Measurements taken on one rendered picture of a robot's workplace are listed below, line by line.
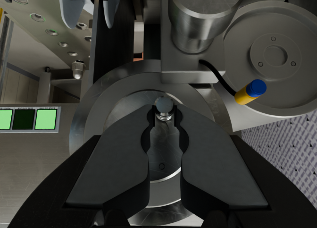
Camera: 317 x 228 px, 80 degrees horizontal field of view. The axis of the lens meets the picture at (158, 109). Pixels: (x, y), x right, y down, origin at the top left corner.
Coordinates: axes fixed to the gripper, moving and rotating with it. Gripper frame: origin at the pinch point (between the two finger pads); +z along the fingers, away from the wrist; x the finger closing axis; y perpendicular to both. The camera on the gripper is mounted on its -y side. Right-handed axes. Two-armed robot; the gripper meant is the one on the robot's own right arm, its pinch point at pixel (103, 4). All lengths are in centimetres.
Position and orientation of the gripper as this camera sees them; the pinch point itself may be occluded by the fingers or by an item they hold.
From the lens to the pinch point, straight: 27.1
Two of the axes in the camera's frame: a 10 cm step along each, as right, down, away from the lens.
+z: 0.3, 2.0, 9.8
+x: 10.0, 0.0, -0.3
